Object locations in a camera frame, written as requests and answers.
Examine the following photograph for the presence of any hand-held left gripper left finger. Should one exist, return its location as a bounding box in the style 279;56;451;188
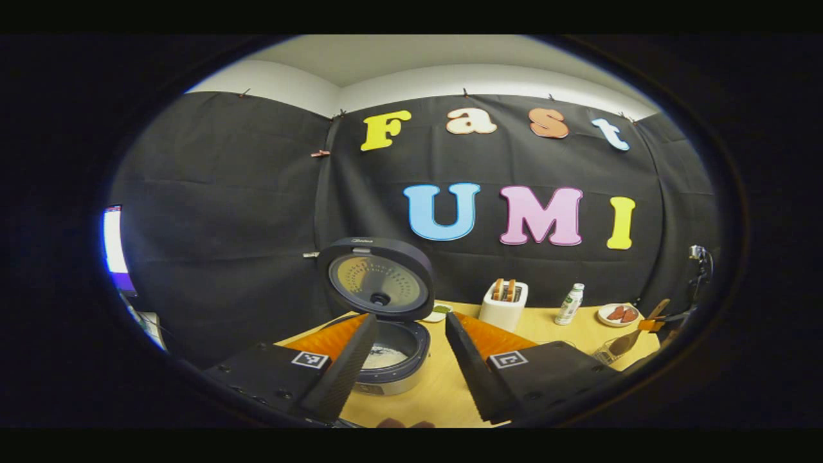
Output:
204;313;380;424

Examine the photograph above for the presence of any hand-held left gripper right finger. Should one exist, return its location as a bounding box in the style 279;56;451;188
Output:
445;311;621;425

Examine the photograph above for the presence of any wooden spoon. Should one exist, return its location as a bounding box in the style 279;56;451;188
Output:
608;298;671;356

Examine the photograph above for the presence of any wire chopstick holder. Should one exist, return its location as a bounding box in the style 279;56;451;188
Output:
592;338;634;366

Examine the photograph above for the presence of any silver black rice cooker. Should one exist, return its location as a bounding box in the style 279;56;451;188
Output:
317;237;436;396

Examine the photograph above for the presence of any white round plate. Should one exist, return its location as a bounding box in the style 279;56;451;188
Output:
597;303;641;327

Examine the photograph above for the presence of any white toaster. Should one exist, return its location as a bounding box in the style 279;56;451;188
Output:
478;278;529;333

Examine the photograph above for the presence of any white milk bottle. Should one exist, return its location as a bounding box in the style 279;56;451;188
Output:
555;283;586;326

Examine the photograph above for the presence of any black backdrop cloth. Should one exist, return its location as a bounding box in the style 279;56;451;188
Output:
109;91;721;367

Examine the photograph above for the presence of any computer monitor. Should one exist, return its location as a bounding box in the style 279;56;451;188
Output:
102;204;139;298

